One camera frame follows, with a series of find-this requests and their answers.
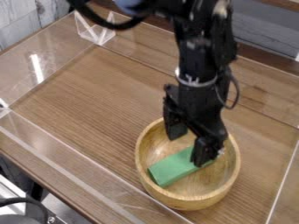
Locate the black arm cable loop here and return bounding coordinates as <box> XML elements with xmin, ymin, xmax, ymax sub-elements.
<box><xmin>66</xmin><ymin>0</ymin><xmax>154</xmax><ymax>32</ymax></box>

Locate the clear acrylic corner bracket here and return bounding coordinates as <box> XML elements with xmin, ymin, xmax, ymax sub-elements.
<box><xmin>74</xmin><ymin>11</ymin><xmax>116</xmax><ymax>46</ymax></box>

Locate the grey metal frame with bolt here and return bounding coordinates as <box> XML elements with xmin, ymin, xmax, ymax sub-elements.
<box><xmin>24</xmin><ymin>203</ymin><xmax>70</xmax><ymax>224</ymax></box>

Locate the green rectangular block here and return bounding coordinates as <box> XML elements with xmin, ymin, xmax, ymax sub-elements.
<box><xmin>147</xmin><ymin>146</ymin><xmax>212</xmax><ymax>188</ymax></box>

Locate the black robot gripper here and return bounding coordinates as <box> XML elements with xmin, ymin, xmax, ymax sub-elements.
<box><xmin>163</xmin><ymin>76</ymin><xmax>230</xmax><ymax>167</ymax></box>

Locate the brown wooden bowl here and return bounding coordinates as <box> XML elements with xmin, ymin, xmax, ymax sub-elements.
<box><xmin>135</xmin><ymin>118</ymin><xmax>240</xmax><ymax>211</ymax></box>

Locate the black cable lower left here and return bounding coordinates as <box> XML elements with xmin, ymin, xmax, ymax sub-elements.
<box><xmin>0</xmin><ymin>197</ymin><xmax>50</xmax><ymax>224</ymax></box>

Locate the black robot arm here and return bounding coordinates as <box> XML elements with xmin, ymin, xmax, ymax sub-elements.
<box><xmin>115</xmin><ymin>0</ymin><xmax>239</xmax><ymax>167</ymax></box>

